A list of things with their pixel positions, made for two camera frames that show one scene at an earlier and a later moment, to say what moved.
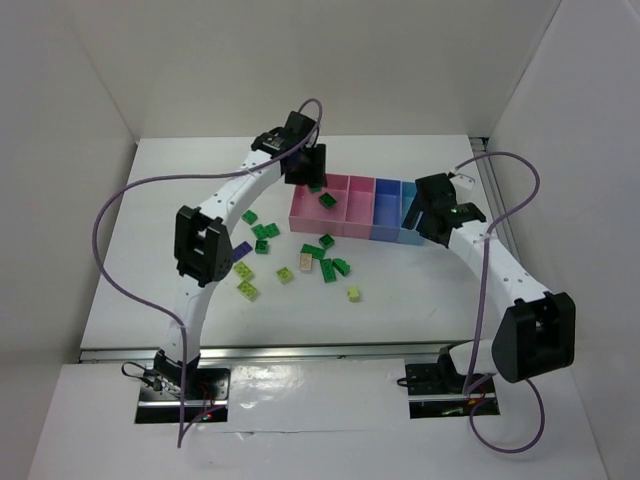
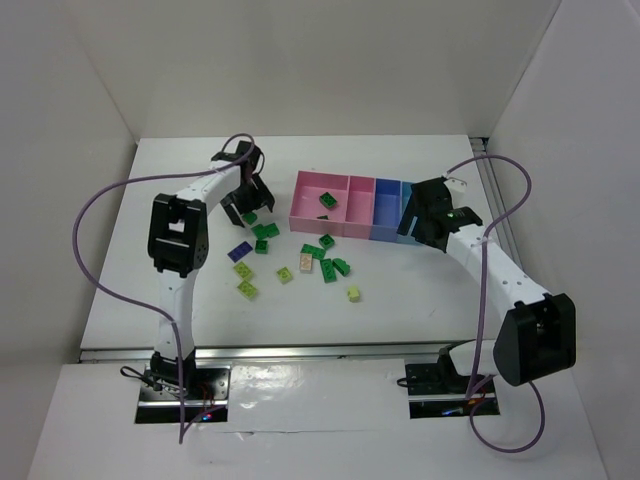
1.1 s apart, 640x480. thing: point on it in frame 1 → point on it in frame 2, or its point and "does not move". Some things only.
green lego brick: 327,200 does not move
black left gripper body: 310,167 → 250,198
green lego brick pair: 272,230 does not move
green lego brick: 249,217 does not move
